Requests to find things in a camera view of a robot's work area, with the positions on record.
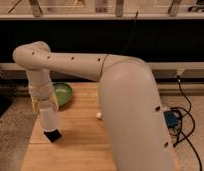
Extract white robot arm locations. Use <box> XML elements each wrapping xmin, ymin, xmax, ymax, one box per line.
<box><xmin>13</xmin><ymin>41</ymin><xmax>179</xmax><ymax>171</ymax></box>

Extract black eraser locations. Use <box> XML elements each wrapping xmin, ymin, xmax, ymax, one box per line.
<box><xmin>44</xmin><ymin>130</ymin><xmax>61</xmax><ymax>142</ymax></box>

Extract green bowl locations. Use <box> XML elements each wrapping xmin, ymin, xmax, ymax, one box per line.
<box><xmin>54</xmin><ymin>82</ymin><xmax>73</xmax><ymax>107</ymax></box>

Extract wooden table board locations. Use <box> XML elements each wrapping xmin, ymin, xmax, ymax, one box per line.
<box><xmin>21</xmin><ymin>83</ymin><xmax>117</xmax><ymax>171</ymax></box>

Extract blue connector box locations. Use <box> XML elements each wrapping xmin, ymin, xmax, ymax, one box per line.
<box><xmin>164</xmin><ymin>111</ymin><xmax>179</xmax><ymax>128</ymax></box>

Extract black equipment at left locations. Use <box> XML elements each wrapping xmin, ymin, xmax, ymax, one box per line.
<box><xmin>0</xmin><ymin>72</ymin><xmax>16</xmax><ymax>118</ymax></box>

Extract black floor cables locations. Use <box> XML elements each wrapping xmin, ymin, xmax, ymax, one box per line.
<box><xmin>167</xmin><ymin>76</ymin><xmax>203</xmax><ymax>171</ymax></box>

